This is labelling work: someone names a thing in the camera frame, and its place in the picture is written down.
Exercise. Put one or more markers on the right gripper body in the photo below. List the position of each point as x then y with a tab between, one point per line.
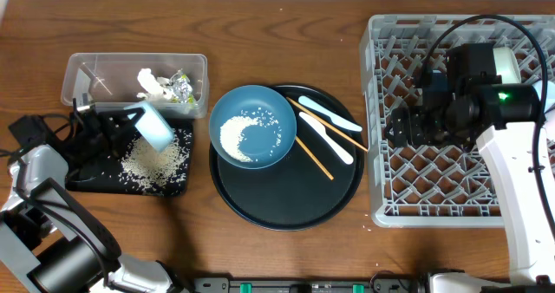
434	127

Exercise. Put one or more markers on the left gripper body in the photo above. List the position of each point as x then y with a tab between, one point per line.
91	147

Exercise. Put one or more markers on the light blue bowl with rice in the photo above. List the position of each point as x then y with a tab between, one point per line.
152	126

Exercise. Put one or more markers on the yellow foil snack wrapper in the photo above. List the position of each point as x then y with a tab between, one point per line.
181	89

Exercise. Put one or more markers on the mint green bowl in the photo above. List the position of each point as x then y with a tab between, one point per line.
506	65

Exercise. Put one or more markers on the light blue cup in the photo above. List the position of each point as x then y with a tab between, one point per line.
550	93

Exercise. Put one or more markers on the dark blue plate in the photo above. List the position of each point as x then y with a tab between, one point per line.
252	127

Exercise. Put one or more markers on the round black serving tray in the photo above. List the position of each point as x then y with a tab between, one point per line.
293	194

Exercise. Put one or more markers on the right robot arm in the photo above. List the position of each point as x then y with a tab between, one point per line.
473	105

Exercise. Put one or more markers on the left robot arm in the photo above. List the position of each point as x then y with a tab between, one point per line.
49	241

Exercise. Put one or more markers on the clear plastic waste bin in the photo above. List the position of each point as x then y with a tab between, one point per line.
110	81

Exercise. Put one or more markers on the grey dishwasher rack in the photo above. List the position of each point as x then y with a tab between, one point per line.
439	186

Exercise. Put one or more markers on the black rectangular tray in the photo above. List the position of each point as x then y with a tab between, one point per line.
101	175

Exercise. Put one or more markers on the light blue plastic knife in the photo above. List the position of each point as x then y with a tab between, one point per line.
335	118

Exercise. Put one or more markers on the left wooden chopstick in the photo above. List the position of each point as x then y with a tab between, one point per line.
314	158

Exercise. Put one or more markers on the wooden chopstick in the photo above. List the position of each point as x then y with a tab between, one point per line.
314	158
326	124

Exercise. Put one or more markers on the right wooden chopstick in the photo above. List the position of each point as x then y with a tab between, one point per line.
326	124

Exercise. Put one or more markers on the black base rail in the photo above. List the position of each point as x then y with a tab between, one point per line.
384	283

